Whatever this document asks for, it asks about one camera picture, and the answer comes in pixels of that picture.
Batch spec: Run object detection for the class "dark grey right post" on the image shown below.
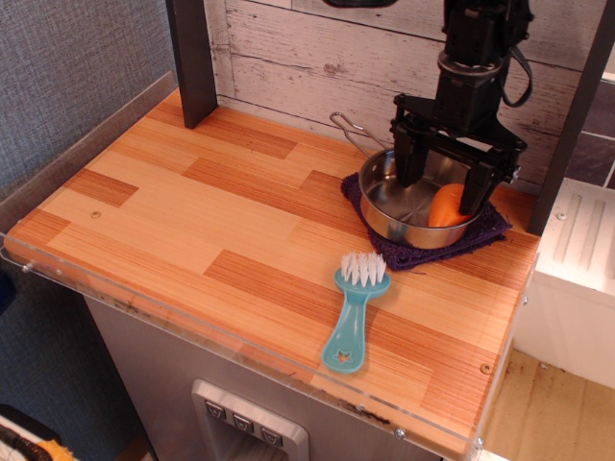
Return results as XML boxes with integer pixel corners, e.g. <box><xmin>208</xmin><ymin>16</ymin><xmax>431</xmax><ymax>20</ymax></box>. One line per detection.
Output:
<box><xmin>527</xmin><ymin>0</ymin><xmax>614</xmax><ymax>236</ymax></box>

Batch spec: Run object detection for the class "orange plastic toy carrot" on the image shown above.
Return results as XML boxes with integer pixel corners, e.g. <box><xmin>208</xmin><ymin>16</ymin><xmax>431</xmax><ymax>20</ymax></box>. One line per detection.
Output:
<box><xmin>428</xmin><ymin>183</ymin><xmax>473</xmax><ymax>228</ymax></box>

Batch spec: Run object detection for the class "silver dispenser panel with buttons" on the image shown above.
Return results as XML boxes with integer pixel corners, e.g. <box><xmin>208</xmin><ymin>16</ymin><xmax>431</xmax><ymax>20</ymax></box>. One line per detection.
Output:
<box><xmin>191</xmin><ymin>379</ymin><xmax>310</xmax><ymax>460</ymax></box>

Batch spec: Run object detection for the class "grey left side rail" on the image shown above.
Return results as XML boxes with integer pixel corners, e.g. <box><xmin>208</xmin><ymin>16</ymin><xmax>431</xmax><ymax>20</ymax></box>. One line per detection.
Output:
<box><xmin>1</xmin><ymin>72</ymin><xmax>177</xmax><ymax>232</ymax></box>

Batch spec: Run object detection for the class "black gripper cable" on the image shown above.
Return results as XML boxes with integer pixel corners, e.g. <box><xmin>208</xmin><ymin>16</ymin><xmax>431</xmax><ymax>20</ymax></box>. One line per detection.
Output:
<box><xmin>499</xmin><ymin>42</ymin><xmax>534</xmax><ymax>109</ymax></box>

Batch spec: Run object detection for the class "grey toy fridge cabinet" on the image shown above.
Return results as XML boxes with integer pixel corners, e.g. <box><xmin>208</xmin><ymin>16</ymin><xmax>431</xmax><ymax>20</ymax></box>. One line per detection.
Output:
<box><xmin>86</xmin><ymin>300</ymin><xmax>436</xmax><ymax>460</ymax></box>

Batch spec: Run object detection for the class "small stainless steel pot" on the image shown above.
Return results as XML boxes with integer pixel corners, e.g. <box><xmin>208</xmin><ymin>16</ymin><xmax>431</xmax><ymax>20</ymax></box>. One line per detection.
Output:
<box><xmin>351</xmin><ymin>140</ymin><xmax>486</xmax><ymax>250</ymax></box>

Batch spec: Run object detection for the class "clear acrylic edge guard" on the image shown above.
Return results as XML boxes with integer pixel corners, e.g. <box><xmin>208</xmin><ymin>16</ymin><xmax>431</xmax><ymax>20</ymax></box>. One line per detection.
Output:
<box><xmin>5</xmin><ymin>224</ymin><xmax>538</xmax><ymax>460</ymax></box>

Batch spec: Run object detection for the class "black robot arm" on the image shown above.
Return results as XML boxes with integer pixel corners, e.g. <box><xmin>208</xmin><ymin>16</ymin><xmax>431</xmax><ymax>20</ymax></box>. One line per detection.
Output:
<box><xmin>391</xmin><ymin>1</ymin><xmax>534</xmax><ymax>215</ymax></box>

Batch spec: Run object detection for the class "teal scrub brush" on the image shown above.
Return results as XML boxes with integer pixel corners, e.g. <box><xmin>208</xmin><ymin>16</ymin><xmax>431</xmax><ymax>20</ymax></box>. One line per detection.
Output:
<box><xmin>322</xmin><ymin>252</ymin><xmax>391</xmax><ymax>374</ymax></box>

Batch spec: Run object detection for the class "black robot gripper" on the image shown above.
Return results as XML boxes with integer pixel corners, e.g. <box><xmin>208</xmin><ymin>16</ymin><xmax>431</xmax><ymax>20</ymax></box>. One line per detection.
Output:
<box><xmin>391</xmin><ymin>60</ymin><xmax>527</xmax><ymax>215</ymax></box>

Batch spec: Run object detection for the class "white toy sink unit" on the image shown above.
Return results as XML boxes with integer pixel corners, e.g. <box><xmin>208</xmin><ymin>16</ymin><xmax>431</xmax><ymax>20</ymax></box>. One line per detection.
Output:
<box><xmin>513</xmin><ymin>179</ymin><xmax>614</xmax><ymax>387</ymax></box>

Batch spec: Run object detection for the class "dark grey left post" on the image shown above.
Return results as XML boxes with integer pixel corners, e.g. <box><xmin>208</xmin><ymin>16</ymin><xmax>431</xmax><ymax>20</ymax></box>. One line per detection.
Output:
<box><xmin>165</xmin><ymin>0</ymin><xmax>218</xmax><ymax>129</ymax></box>

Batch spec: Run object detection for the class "dark purple knitted cloth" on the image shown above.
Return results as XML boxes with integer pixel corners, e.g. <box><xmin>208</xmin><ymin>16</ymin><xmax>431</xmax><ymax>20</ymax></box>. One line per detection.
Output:
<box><xmin>340</xmin><ymin>172</ymin><xmax>512</xmax><ymax>272</ymax></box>

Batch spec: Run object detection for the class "dark grey post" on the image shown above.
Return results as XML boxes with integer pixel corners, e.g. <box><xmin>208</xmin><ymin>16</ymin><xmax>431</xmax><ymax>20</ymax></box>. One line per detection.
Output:
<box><xmin>165</xmin><ymin>0</ymin><xmax>218</xmax><ymax>129</ymax></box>
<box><xmin>527</xmin><ymin>0</ymin><xmax>614</xmax><ymax>236</ymax></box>

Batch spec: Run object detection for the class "yellow orange fabric object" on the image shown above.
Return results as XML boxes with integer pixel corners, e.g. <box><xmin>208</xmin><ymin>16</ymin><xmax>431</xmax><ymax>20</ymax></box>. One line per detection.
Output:
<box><xmin>38</xmin><ymin>440</ymin><xmax>75</xmax><ymax>461</ymax></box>

